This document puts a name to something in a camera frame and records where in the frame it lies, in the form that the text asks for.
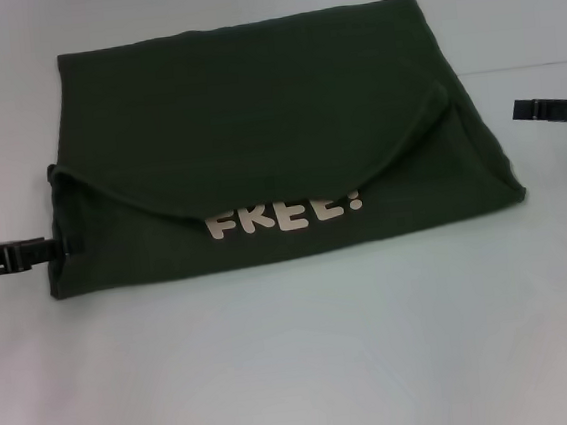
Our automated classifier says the dark green shirt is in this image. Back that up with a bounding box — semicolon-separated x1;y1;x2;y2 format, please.
24;0;535;301

